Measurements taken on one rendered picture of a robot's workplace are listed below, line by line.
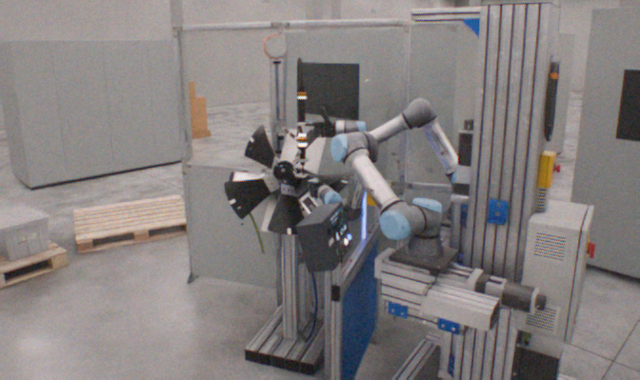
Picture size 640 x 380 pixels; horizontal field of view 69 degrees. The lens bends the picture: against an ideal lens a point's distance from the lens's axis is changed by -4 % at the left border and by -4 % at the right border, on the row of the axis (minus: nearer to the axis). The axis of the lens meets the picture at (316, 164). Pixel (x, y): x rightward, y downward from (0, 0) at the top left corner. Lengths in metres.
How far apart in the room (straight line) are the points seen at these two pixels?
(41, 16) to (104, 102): 6.93
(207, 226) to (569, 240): 2.76
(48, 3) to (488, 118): 13.31
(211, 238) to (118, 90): 4.32
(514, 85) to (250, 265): 2.59
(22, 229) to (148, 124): 3.80
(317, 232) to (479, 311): 0.65
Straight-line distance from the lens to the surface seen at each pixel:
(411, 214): 1.87
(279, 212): 2.53
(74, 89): 7.60
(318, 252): 1.78
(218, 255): 3.96
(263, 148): 2.77
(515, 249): 2.07
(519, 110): 1.95
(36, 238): 4.80
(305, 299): 3.30
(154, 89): 8.05
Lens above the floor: 1.86
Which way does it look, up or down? 14 degrees down
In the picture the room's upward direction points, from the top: straight up
